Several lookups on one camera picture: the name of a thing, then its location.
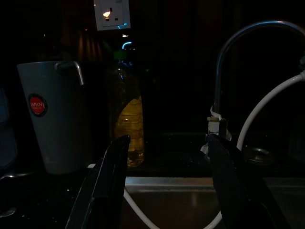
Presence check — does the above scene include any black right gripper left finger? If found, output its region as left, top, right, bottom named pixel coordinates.
left=64, top=134, right=131, bottom=229

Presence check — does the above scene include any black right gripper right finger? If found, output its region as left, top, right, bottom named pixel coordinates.
left=206, top=133, right=290, bottom=229

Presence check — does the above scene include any round metal countertop cap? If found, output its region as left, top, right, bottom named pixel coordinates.
left=243, top=146, right=278, bottom=167

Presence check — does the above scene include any yellow cooking oil bottle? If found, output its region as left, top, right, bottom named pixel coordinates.
left=108, top=61, right=146, bottom=167

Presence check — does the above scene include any stainless steel sink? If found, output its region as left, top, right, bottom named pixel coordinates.
left=120, top=176, right=305, bottom=229

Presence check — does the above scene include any grey jug with red sticker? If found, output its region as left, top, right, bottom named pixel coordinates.
left=16, top=61, right=93, bottom=175

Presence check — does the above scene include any chrome gooseneck faucet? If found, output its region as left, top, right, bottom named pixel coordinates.
left=200, top=20, right=305, bottom=156

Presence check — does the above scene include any white flexible hose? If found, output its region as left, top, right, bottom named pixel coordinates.
left=123, top=71, right=305, bottom=229

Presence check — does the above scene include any hooked metal utensil handle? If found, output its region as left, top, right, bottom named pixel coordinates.
left=54, top=61, right=85, bottom=86

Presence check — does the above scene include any white wall socket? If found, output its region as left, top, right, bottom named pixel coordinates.
left=93, top=0, right=132, bottom=31

